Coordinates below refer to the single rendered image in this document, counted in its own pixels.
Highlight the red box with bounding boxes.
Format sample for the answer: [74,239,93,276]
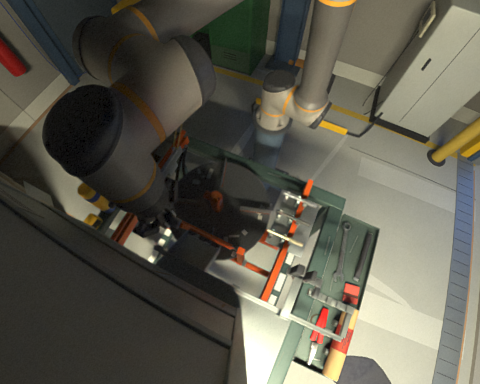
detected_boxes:
[342,282,362,306]

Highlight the grey open-end wrench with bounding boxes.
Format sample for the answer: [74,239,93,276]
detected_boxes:
[332,221,353,284]

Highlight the brass shear pin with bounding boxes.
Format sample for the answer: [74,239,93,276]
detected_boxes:
[266,229,305,248]

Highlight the orange spinner hub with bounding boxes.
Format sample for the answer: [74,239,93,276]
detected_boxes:
[203,189,225,212]

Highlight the grey pin rack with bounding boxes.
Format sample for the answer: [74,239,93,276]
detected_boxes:
[265,189,328,259]

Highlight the dark grey round stool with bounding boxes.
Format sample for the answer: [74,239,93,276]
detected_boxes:
[336,355,392,384]

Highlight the red fire extinguisher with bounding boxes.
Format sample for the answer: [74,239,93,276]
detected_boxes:
[0,36,31,78]

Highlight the grey tool holder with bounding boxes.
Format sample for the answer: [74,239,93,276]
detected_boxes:
[306,287,358,343]

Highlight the black cable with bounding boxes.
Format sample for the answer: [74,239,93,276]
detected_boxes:
[346,73,384,138]

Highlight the green cabinet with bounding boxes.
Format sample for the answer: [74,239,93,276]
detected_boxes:
[192,0,270,75]

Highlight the dark grey spinner disc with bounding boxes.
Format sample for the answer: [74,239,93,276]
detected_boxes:
[170,159,272,261]

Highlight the black knob lever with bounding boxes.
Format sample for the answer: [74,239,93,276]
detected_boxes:
[289,263,321,285]

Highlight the dark green spreader body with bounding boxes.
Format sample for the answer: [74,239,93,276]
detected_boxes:
[110,145,381,376]

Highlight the white cabinet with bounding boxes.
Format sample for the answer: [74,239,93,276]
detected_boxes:
[369,0,480,141]

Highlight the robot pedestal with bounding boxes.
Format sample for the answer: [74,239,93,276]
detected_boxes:
[253,125,290,168]

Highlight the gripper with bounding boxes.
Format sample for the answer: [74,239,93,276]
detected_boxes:
[133,210,177,240]

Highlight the wooden-handled hammer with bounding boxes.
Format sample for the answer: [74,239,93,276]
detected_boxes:
[321,310,360,381]

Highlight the dark grey bar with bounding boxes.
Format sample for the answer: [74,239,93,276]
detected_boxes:
[351,231,375,283]

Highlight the red-handled pliers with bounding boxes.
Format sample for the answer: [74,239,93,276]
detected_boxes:
[308,306,332,367]

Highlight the blue post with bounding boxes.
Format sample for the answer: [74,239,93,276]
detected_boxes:
[265,0,313,71]
[16,0,81,86]

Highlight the yellow bollard rail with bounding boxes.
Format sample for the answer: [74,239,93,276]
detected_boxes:
[427,118,480,167]

